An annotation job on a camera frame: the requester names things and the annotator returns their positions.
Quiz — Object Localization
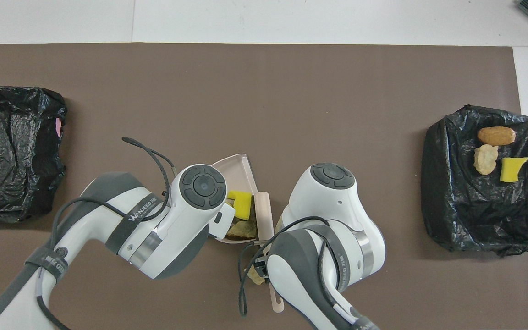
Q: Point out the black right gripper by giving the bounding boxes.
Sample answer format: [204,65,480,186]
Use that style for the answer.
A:
[253,255,271,281]

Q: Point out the beige crumbly foam chunk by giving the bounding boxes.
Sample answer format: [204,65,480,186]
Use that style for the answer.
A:
[473,144,500,176]
[225,219,259,242]
[245,266,265,286]

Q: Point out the beige hand brush black bristles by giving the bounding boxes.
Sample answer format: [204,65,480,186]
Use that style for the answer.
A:
[254,192,286,314]

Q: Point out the large yellow sponge piece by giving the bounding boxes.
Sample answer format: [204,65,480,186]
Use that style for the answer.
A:
[226,190,253,220]

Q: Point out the beige plastic dustpan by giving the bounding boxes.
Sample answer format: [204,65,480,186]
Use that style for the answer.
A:
[208,154,261,244]

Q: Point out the brown bread roll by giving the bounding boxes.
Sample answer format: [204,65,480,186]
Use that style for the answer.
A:
[477,126,517,147]

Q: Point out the small yellow sponge piece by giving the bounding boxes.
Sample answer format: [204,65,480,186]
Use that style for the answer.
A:
[500,156,528,183]

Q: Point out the black bagged bin pink mark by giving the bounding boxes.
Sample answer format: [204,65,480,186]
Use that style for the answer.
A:
[0,85,68,224]

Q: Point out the brown table mat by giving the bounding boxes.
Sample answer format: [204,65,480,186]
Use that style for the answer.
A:
[0,43,528,330]

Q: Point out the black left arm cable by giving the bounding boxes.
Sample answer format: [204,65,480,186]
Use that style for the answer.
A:
[35,137,176,330]

